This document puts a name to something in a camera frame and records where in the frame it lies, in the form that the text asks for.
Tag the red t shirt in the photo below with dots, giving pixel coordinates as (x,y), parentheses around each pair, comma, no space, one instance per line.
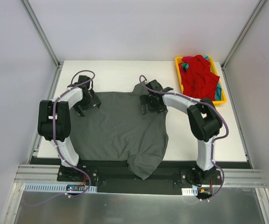
(198,79)

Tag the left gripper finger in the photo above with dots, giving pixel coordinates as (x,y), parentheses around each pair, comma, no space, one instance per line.
(96,102)
(80,111)

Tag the right white cable duct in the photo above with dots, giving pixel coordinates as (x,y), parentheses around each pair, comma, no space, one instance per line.
(193,191)

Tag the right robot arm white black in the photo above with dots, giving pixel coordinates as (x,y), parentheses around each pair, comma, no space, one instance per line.
(204,121)

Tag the left aluminium frame post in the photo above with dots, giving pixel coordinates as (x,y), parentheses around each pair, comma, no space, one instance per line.
(40,32)

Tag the dark grey t shirt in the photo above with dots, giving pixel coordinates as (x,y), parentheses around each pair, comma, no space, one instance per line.
(119,131)

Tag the left white cable duct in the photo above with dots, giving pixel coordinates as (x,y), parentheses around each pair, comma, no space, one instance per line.
(59,188)

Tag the front aluminium rail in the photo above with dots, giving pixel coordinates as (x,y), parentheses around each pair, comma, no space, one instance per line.
(248,178)

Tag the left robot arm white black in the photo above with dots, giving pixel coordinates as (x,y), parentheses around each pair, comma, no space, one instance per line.
(54,121)

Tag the teal t shirt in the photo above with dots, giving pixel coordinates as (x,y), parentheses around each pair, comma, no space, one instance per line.
(218,92)

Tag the magenta t shirt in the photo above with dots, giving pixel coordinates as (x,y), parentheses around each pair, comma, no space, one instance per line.
(186,59)

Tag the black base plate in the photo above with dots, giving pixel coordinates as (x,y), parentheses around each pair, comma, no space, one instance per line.
(115,177)

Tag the right aluminium frame post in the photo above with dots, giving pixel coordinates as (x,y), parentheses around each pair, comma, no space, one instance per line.
(250,21)

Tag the white cable duct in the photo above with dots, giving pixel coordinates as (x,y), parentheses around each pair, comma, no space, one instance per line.
(59,188)
(193,191)

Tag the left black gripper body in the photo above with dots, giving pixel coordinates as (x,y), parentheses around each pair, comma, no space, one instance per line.
(89,105)

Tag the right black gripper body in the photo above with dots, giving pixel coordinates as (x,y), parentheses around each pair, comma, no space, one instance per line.
(147,105)

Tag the aluminium frame post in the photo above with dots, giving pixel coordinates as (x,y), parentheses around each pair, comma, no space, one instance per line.
(40,32)
(250,21)

